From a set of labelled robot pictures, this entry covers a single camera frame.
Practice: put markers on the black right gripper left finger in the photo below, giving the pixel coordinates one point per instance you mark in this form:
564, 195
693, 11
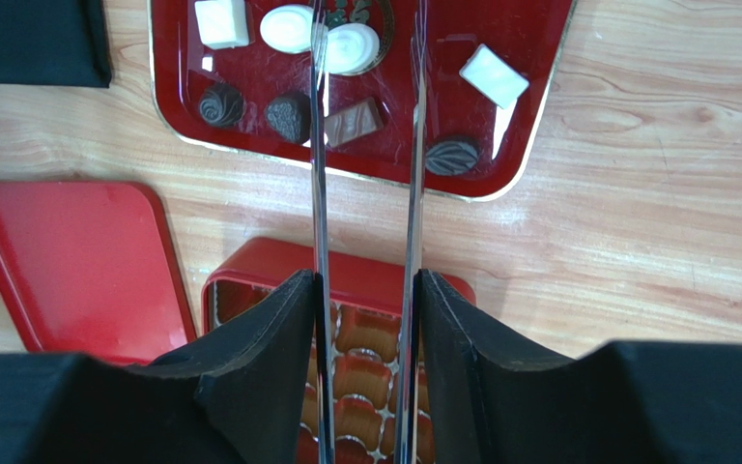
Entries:
233, 395

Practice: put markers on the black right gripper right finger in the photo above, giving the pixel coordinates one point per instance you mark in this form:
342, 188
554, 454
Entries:
497, 396

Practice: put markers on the dark swirl chocolate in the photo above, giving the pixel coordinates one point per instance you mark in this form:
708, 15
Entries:
221, 105

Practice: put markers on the white square chocolate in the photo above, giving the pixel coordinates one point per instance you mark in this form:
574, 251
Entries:
222, 23
493, 78

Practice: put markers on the brown rectangular chocolate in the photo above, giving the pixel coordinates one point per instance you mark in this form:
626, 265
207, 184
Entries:
353, 122

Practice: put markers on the red tin lid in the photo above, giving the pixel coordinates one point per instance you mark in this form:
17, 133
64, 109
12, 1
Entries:
90, 266

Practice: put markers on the dark leaf chocolate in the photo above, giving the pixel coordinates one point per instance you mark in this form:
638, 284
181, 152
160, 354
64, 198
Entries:
452, 157

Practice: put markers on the white round chocolate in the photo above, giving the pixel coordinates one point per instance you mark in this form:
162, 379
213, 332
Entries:
287, 28
351, 49

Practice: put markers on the black cloth placemat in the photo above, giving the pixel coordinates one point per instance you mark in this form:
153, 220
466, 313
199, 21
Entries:
55, 43

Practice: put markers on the red chocolate box with tray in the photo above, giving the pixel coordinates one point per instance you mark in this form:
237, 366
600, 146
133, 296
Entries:
365, 312

